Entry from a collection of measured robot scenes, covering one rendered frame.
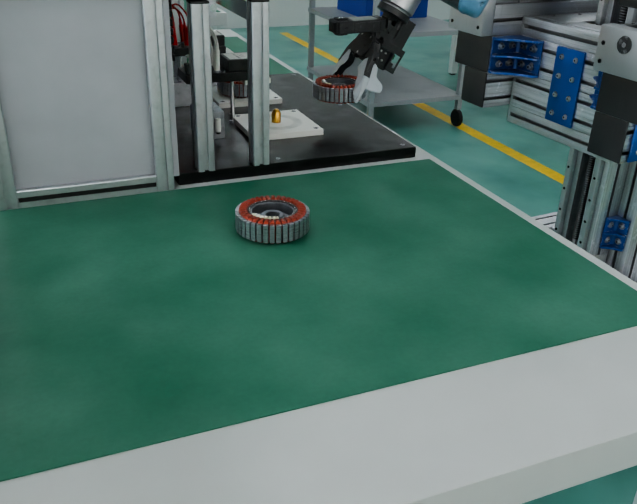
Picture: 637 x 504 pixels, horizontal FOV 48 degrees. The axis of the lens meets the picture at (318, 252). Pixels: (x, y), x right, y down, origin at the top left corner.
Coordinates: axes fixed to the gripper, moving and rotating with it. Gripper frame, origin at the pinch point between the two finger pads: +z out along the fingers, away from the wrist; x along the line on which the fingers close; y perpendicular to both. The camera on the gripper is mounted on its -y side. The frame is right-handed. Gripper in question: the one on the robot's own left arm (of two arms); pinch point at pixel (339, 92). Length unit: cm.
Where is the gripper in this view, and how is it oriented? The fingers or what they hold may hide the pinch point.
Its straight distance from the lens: 155.0
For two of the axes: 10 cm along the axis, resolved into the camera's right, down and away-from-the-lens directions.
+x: -3.8, -4.3, 8.2
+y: 7.9, 3.2, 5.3
